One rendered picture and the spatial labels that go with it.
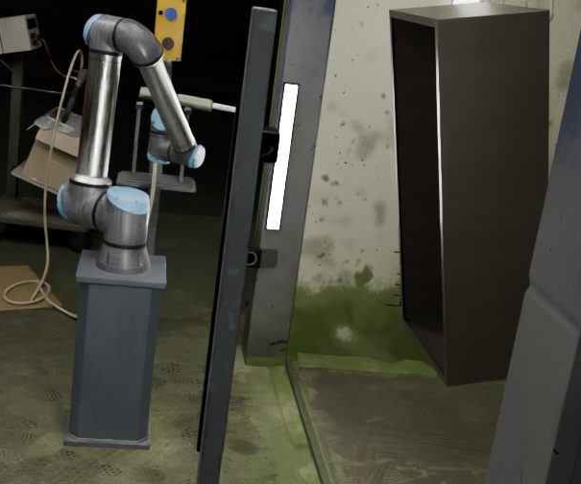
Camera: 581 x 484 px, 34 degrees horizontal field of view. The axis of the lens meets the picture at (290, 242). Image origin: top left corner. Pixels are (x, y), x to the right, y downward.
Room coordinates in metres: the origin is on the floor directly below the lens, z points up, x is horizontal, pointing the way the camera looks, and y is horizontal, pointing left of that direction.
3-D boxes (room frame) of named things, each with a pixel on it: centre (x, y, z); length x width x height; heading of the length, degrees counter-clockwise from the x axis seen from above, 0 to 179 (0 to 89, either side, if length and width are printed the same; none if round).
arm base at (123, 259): (3.19, 0.58, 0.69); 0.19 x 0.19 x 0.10
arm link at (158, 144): (3.63, 0.54, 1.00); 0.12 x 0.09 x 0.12; 63
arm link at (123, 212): (3.20, 0.58, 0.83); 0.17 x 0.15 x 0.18; 63
